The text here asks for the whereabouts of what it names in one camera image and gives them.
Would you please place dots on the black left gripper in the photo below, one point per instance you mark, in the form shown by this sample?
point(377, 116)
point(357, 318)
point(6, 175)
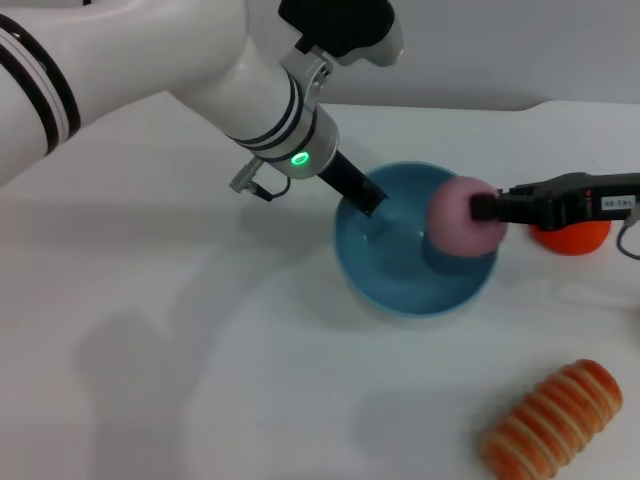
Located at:
point(345, 177)

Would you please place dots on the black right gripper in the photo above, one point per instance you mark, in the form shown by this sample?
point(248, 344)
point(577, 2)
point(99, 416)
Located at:
point(565, 200)

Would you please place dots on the pink peach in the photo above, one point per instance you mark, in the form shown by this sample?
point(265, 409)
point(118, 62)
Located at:
point(450, 220)

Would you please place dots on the blue bowl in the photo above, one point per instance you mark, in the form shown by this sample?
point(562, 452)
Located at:
point(390, 270)

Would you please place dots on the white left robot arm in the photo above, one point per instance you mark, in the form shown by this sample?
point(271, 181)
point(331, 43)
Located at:
point(150, 55)

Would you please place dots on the orange-red fruit with stem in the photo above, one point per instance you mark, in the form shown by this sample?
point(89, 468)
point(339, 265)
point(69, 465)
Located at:
point(575, 242)

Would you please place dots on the striped orange bread roll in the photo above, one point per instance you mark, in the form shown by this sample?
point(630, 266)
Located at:
point(550, 420)

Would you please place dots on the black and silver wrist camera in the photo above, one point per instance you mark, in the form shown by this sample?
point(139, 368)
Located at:
point(345, 25)

